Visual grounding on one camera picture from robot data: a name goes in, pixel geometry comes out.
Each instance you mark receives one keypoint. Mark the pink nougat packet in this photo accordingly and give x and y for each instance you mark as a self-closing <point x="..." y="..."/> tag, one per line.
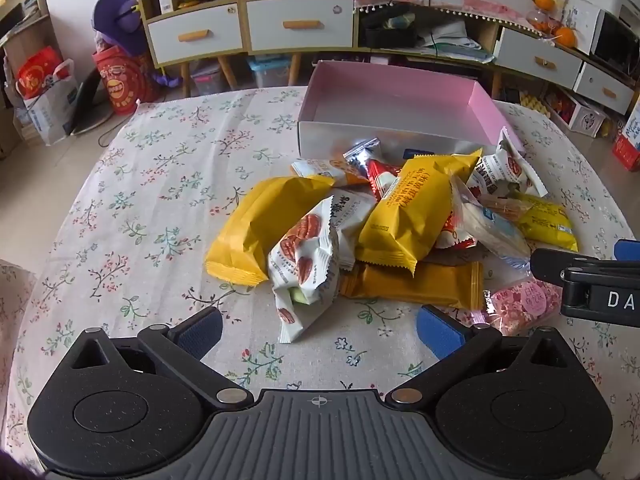
<point x="525" y="302"/>

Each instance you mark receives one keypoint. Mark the white orange lotus chip packet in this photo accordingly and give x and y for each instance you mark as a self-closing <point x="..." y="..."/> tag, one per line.
<point x="320" y="167"/>

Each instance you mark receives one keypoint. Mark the white pecan snack packet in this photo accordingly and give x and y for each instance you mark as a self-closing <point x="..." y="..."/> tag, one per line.
<point x="505" y="167"/>
<point x="305" y="260"/>

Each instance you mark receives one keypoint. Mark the microwave oven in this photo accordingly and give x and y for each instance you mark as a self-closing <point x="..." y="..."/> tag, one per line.
<point x="615" y="40"/>

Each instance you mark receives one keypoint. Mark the orange wafer packet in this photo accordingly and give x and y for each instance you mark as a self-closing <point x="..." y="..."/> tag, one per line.
<point x="415" y="282"/>

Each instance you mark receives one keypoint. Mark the large printed yellow snack packet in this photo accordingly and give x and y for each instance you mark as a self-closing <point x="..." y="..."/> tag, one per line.
<point x="405" y="215"/>

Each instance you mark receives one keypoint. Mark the red and white carton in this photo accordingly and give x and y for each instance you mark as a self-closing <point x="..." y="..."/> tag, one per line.
<point x="627" y="150"/>

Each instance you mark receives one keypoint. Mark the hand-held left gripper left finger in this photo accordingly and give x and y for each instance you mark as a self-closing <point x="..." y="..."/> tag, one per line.
<point x="200" y="332"/>

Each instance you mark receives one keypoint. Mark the floral tablecloth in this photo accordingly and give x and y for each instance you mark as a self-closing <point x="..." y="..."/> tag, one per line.
<point x="165" y="185"/>

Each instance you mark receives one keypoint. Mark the clear bin with blue lid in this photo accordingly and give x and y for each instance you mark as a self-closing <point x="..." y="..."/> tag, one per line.
<point x="270" y="72"/>

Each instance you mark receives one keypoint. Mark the large plain yellow snack packet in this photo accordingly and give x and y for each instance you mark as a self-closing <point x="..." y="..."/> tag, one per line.
<point x="260" y="225"/>

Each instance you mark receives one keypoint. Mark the clear white cracker packet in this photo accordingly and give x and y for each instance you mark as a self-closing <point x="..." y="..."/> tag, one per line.
<point x="492" y="232"/>

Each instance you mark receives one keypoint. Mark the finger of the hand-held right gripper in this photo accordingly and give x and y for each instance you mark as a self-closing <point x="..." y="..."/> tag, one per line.
<point x="550" y="265"/>
<point x="629" y="250"/>

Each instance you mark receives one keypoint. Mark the white printed carton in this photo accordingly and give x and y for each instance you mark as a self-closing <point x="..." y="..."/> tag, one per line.
<point x="580" y="20"/>

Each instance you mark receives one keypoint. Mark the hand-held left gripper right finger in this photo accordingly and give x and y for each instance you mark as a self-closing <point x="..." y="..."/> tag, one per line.
<point x="440" y="332"/>

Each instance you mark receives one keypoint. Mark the clear bin with pink lid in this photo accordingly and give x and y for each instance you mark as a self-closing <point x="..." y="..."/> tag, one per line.
<point x="207" y="82"/>

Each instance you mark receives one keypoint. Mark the red silver candy packet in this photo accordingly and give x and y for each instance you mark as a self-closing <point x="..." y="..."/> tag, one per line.
<point x="382" y="175"/>

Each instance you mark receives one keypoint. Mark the red cartoon print bag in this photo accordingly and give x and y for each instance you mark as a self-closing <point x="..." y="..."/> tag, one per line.
<point x="125" y="85"/>

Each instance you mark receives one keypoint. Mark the white paper shopping bag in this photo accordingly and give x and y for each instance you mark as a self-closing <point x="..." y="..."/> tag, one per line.
<point x="50" y="110"/>

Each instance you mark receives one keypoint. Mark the purple plush toy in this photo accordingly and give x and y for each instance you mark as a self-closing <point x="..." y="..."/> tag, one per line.
<point x="117" y="10"/>

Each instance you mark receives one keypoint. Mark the pile of papers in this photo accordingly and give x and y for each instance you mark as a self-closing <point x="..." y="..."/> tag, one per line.
<point x="450" y="40"/>

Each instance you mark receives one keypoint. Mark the brown cake packet red label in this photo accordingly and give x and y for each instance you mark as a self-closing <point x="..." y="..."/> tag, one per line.
<point x="502" y="207"/>

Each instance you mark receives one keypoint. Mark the small yellow snack packet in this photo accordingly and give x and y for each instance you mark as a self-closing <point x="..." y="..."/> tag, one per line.
<point x="545" y="220"/>

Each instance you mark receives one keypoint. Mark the red gift bag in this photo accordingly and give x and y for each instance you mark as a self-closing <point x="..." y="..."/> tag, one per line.
<point x="37" y="72"/>

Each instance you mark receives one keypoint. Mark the white box with red print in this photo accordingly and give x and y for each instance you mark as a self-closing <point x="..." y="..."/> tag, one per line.
<point x="585" y="120"/>

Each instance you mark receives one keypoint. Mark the wooden bookshelf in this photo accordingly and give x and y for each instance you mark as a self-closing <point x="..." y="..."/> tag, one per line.
<point x="20" y="45"/>

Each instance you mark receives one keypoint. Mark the pink-lined cardboard box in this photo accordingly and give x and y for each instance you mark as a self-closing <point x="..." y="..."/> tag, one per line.
<point x="390" y="95"/>

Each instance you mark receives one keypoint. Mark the long wooden cabinet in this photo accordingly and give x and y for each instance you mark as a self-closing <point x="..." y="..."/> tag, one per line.
<point x="186" y="77"/>

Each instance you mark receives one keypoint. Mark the pink cloth with pompom fringe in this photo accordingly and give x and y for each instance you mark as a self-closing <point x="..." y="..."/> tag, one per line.
<point x="450" y="2"/>

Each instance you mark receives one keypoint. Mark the clear jar of oranges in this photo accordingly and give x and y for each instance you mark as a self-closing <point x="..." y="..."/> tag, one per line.
<point x="540" y="20"/>

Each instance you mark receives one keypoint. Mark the red white snack packet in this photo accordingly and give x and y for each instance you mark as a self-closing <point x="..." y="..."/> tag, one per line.
<point x="447" y="237"/>

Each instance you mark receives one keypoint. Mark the black flat screen device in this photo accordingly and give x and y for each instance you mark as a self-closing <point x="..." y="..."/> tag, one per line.
<point x="87" y="100"/>

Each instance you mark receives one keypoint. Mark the yellow egg foam sheet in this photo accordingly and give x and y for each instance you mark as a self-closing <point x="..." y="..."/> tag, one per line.
<point x="532" y="102"/>

